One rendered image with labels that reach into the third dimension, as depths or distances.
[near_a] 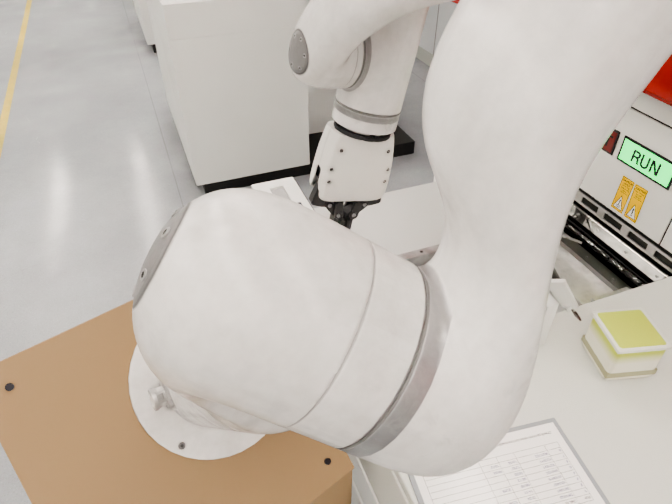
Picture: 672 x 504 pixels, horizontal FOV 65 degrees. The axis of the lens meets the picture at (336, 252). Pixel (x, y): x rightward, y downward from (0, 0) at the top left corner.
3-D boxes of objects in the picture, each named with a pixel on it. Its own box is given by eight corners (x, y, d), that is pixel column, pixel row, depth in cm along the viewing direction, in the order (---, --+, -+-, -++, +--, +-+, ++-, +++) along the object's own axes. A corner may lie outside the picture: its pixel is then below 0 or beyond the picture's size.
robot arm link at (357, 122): (386, 93, 72) (380, 114, 73) (325, 89, 68) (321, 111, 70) (415, 118, 66) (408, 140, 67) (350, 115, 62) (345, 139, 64)
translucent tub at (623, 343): (625, 338, 80) (642, 306, 75) (654, 379, 74) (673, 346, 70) (577, 342, 79) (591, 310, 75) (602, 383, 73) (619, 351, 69)
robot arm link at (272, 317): (294, 453, 47) (465, 487, 26) (88, 374, 42) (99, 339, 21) (336, 327, 52) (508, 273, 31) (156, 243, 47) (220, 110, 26)
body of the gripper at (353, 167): (386, 109, 73) (368, 182, 79) (317, 105, 69) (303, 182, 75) (412, 132, 67) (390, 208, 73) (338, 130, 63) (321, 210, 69)
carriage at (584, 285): (511, 214, 124) (513, 204, 123) (630, 321, 98) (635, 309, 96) (481, 221, 122) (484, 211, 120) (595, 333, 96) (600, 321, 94)
